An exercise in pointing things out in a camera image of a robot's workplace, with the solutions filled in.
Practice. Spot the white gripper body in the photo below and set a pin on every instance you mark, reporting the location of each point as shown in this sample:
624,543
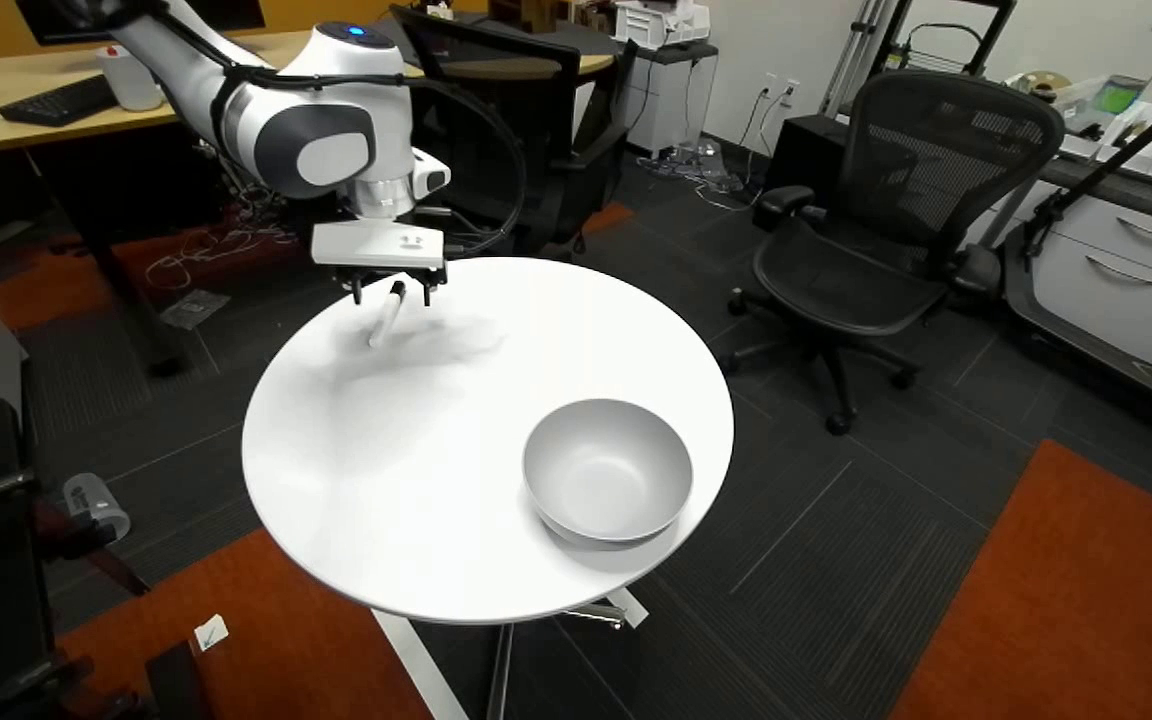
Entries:
378,247

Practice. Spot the white marker with black cap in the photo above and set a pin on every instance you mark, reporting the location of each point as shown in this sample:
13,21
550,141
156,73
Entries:
389,322

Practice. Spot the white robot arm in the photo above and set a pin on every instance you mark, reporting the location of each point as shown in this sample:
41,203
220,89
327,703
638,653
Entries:
282,113

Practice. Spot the white bowl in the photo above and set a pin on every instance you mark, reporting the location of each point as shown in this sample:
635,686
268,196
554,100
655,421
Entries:
605,471

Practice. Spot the round white table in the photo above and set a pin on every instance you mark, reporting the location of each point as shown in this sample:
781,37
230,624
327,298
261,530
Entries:
470,440

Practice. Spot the white mug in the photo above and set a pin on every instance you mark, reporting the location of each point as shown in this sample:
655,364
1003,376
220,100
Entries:
135,81

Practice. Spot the black keyboard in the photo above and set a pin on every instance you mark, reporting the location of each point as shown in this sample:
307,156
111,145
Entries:
59,100

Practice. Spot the light wooden desk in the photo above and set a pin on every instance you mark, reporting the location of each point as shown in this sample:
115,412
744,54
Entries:
41,95

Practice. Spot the small white paper card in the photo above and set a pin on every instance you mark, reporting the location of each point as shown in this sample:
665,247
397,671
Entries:
209,635

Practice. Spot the black computer monitor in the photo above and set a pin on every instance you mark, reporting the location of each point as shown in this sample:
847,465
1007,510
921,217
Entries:
69,12

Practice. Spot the black mesh office chair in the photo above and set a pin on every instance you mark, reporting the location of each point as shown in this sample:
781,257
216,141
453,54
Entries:
896,212

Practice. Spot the black tripod leg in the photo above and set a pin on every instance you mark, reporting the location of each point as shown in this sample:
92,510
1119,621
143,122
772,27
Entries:
1109,162

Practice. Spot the white drawer cabinet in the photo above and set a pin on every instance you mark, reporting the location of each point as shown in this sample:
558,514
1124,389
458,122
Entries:
1121,273

